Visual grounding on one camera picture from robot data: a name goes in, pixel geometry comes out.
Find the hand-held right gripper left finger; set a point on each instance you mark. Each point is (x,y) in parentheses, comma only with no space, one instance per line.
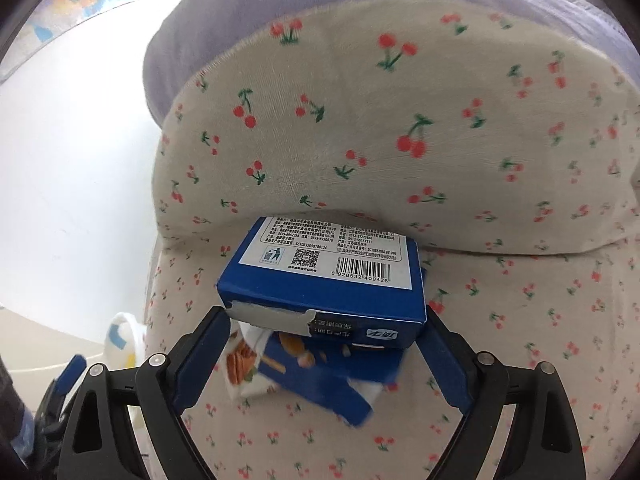
(200,360)

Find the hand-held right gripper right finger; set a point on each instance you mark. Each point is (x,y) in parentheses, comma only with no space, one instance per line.
(447,365)

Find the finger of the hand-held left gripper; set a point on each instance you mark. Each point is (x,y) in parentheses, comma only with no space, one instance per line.
(67,375)

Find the blue cardboard box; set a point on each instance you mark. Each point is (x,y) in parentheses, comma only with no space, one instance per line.
(320,305)

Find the cherry print bed sheet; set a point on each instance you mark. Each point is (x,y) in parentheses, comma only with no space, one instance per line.
(525,310)

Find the torn blue snack packet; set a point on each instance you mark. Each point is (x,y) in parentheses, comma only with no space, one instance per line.
(320,380)

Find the cherry print pillow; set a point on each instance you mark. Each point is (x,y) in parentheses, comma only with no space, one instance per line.
(375,170)

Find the purple blanket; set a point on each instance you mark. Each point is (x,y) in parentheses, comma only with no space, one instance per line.
(260,5)

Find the colourful wall map poster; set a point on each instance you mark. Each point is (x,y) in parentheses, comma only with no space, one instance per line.
(65,0)

